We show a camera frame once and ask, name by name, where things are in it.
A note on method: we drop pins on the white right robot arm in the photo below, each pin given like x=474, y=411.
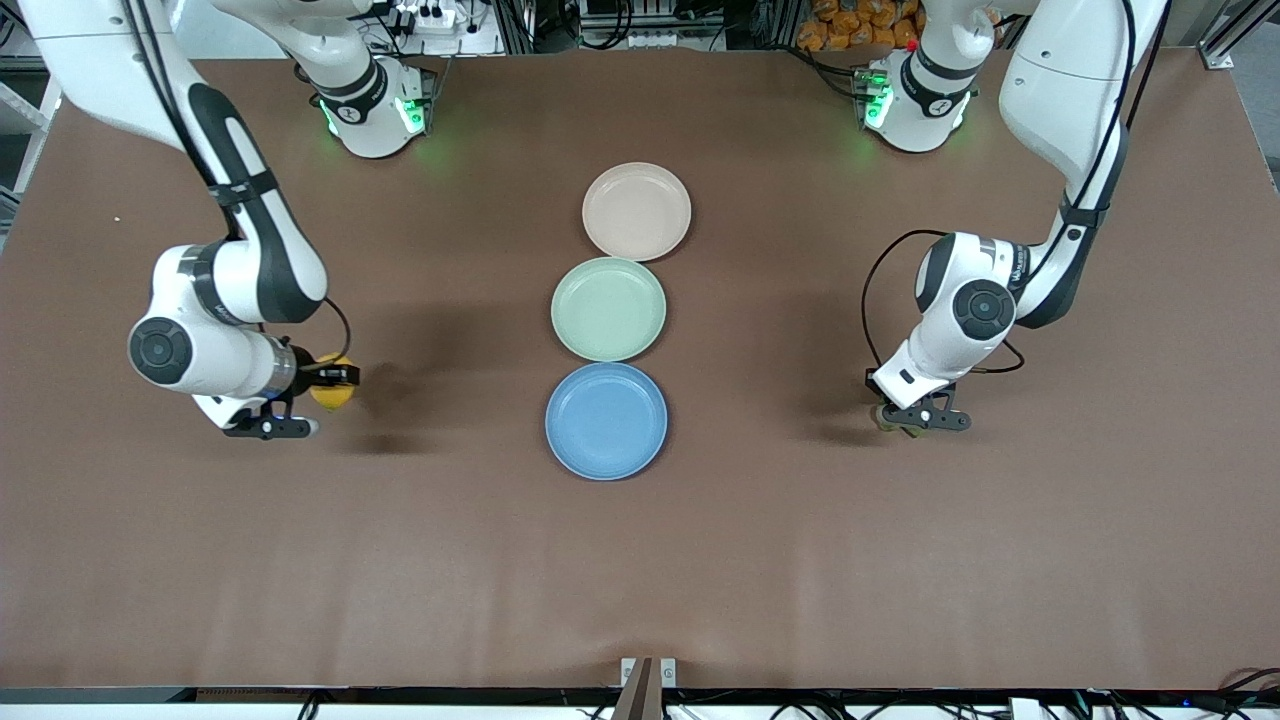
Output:
x=250, y=270

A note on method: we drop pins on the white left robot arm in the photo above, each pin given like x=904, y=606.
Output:
x=1060, y=90

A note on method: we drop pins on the metal table bracket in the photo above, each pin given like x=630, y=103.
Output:
x=648, y=680

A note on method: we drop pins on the bag of oranges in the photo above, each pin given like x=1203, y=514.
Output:
x=850, y=25

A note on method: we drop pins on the black equipment rack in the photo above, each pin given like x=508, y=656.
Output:
x=650, y=20

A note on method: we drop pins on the green lettuce leaf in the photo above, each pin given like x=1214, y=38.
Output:
x=890, y=420

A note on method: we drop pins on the light green plate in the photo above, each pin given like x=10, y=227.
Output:
x=608, y=309

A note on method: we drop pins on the yellow lemon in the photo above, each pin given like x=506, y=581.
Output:
x=332, y=397

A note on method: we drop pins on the aluminium frame profile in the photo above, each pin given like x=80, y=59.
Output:
x=1235, y=35

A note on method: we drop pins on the blue plate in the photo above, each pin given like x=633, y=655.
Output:
x=606, y=421

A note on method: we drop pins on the white power strip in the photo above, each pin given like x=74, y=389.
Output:
x=432, y=15

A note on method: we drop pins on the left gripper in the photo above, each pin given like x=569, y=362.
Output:
x=870, y=379

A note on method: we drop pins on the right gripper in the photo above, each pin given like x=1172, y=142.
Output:
x=308, y=371

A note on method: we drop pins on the beige plate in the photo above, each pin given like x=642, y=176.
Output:
x=637, y=212

